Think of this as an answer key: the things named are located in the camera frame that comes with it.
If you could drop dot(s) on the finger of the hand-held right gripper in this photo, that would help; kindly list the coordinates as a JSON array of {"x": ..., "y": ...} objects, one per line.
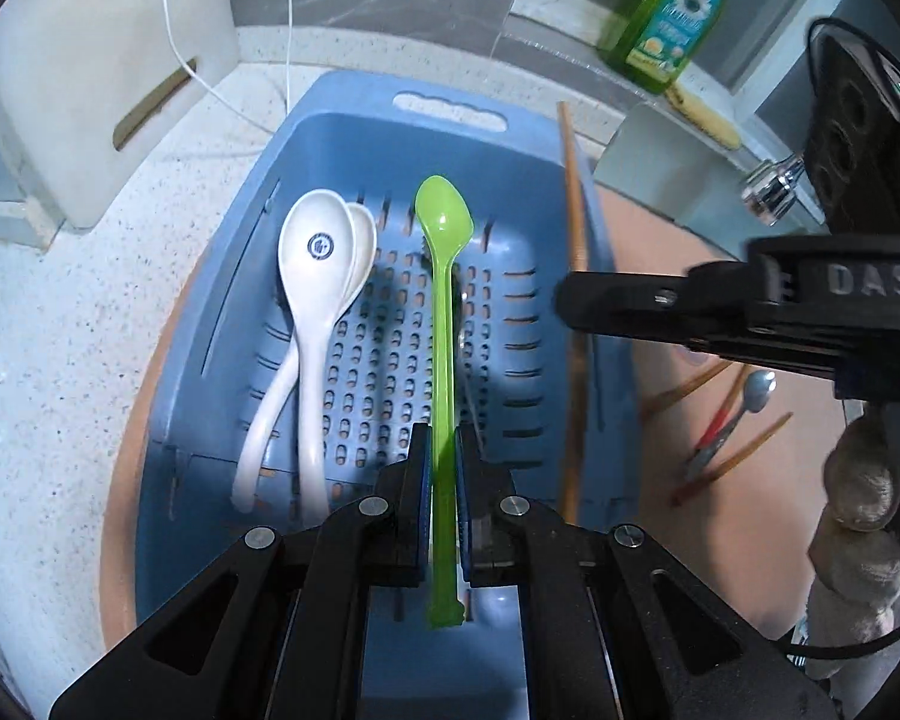
[{"x": 615, "y": 300}]

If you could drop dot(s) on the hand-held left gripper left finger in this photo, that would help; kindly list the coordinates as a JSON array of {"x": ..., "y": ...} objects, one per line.
[{"x": 420, "y": 480}]

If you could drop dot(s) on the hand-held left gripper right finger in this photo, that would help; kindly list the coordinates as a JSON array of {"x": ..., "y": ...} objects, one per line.
[{"x": 461, "y": 480}]

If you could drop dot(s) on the brown wooden chopstick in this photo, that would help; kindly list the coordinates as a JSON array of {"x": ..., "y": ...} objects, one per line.
[
  {"x": 750, "y": 446},
  {"x": 682, "y": 390},
  {"x": 576, "y": 217}
]

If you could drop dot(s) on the metal spoon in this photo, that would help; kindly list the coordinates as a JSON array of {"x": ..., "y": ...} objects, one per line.
[{"x": 759, "y": 390}]

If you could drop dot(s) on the green plastic spoon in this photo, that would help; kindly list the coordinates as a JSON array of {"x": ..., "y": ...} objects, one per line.
[{"x": 442, "y": 315}]

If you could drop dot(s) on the plain white ceramic spoon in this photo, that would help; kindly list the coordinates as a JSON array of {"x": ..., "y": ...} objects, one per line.
[{"x": 364, "y": 255}]

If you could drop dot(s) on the white ceramic spoon with logo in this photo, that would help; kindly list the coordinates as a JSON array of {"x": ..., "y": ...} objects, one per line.
[{"x": 315, "y": 247}]

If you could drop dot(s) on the blue plastic basket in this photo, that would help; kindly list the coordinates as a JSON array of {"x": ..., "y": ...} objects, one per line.
[{"x": 330, "y": 150}]

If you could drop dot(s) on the person's right hand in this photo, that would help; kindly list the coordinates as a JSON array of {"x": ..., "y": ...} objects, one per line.
[{"x": 862, "y": 480}]

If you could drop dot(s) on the chrome faucet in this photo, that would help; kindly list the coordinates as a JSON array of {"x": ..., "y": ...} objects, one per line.
[{"x": 772, "y": 191}]

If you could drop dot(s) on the grey splash guard panel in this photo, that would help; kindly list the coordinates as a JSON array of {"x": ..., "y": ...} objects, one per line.
[{"x": 645, "y": 157}]

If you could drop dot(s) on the peach mat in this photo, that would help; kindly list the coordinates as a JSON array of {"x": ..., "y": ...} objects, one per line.
[{"x": 630, "y": 465}]

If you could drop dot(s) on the yellow scrub sponge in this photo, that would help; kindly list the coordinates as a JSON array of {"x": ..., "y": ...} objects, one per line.
[{"x": 705, "y": 120}]

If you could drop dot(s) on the green dish soap bottle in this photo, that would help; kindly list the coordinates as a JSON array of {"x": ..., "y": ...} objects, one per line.
[{"x": 667, "y": 22}]

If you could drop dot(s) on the white cutting board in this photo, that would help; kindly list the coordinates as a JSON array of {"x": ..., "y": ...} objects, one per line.
[{"x": 82, "y": 90}]

